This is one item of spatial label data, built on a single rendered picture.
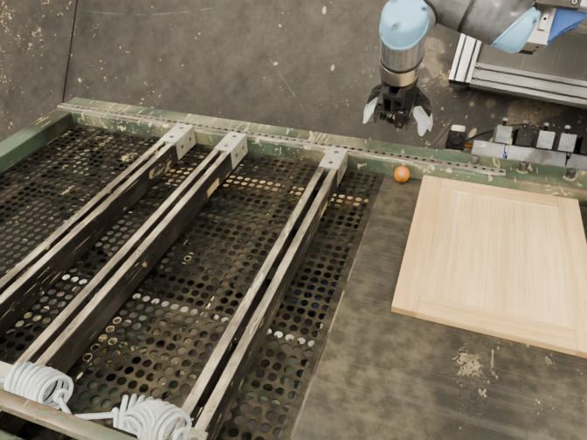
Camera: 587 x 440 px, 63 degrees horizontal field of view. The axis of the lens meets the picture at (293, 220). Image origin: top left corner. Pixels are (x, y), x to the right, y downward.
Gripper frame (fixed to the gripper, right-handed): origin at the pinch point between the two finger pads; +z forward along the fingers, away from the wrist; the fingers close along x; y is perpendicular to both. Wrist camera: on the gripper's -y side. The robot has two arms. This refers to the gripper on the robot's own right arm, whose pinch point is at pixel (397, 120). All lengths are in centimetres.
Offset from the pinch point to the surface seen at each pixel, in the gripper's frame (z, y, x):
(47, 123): 40, 8, -127
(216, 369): -5, 64, -17
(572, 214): 37, -6, 49
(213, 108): 119, -57, -114
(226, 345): -3, 59, -18
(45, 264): 4, 56, -70
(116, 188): 21, 29, -74
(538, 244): 30, 8, 41
